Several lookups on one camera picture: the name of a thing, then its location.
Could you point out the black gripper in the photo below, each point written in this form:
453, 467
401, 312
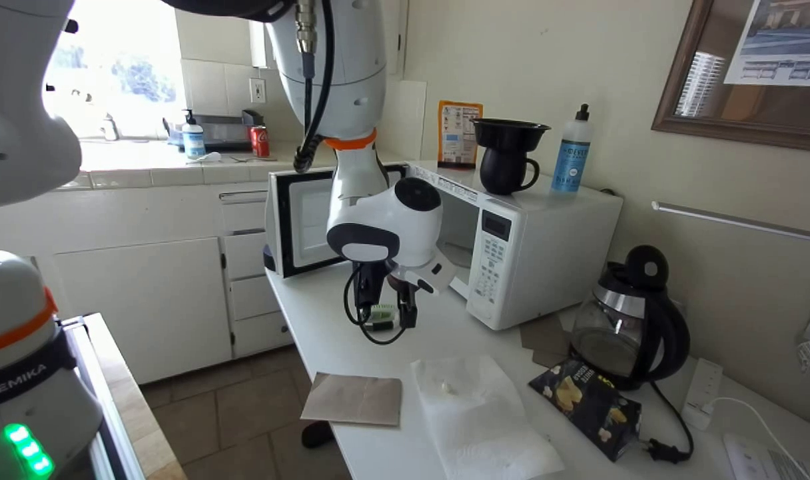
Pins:
369, 279

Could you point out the white brush with green bristles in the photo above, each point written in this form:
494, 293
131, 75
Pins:
383, 315

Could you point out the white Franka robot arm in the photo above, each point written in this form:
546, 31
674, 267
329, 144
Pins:
352, 89

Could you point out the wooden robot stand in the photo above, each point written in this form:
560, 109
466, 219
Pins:
128, 408

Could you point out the white microwave oven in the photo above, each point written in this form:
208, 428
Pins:
529, 249

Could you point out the flat brown cardboard piece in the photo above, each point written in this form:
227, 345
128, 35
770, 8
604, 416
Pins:
546, 343

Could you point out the red can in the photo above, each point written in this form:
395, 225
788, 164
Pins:
259, 143

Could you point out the black popcorn bag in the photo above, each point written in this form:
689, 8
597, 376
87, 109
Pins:
586, 408

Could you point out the white base cabinet with drawers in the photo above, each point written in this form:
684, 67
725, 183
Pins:
156, 283

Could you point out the black countertop appliance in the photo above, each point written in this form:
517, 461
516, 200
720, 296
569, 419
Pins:
227, 132

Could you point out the blue soap bottle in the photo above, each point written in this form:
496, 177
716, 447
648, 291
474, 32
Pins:
570, 155

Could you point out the blue hand soap dispenser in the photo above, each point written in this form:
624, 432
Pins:
192, 139

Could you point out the white upper cabinet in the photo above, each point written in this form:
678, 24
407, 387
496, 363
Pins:
392, 35

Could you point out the white plug adapter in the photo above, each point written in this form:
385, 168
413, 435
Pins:
702, 387

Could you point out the wooden framed picture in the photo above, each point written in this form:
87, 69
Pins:
689, 116

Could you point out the white power strip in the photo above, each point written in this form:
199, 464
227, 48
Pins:
761, 457

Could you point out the silver wall rail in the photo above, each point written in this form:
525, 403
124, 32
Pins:
733, 221

